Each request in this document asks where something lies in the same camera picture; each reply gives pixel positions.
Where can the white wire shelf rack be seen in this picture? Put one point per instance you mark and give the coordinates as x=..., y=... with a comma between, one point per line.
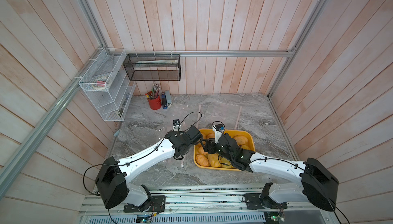
x=112, y=103

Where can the tape roll on shelf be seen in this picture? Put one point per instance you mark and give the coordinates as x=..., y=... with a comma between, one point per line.
x=101, y=83

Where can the yellow potato front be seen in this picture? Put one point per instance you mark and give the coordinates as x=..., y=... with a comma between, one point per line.
x=214, y=160

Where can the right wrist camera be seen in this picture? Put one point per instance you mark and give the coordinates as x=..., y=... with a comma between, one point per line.
x=219, y=130

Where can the brown potato front left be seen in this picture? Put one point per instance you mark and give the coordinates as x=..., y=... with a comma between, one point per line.
x=202, y=160

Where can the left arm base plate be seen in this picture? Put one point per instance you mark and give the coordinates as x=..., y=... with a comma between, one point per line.
x=140, y=200

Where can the blue black stapler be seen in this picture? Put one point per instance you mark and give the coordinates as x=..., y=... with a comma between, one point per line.
x=164, y=100

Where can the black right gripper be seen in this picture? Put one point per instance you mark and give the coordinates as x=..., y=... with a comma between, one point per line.
x=209, y=142

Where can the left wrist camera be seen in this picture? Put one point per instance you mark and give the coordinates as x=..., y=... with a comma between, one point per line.
x=176, y=125

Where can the red pen cup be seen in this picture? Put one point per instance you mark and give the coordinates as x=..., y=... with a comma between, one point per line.
x=155, y=103

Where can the clear zipper bag pink zip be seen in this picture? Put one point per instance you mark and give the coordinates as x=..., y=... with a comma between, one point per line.
x=160, y=146

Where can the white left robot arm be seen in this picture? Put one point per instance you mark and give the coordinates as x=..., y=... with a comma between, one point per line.
x=114, y=180

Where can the brown potato back right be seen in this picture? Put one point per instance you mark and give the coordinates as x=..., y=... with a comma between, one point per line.
x=241, y=140

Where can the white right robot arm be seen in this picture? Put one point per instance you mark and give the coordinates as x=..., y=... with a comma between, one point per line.
x=309, y=181

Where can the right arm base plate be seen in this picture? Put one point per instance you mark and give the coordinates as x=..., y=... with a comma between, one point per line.
x=258, y=201

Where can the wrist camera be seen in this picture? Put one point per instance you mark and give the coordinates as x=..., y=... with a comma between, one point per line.
x=176, y=125
x=219, y=130

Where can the clear zipper bag pink dots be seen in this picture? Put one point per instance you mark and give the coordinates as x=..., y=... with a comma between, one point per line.
x=227, y=114

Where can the brown potato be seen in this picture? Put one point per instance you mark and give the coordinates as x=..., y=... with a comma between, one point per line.
x=202, y=160
x=241, y=140

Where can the yellow plastic tray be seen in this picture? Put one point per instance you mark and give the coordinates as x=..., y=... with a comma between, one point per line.
x=226, y=163

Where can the black mesh wall basket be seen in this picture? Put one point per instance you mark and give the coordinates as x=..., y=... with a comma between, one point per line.
x=153, y=67

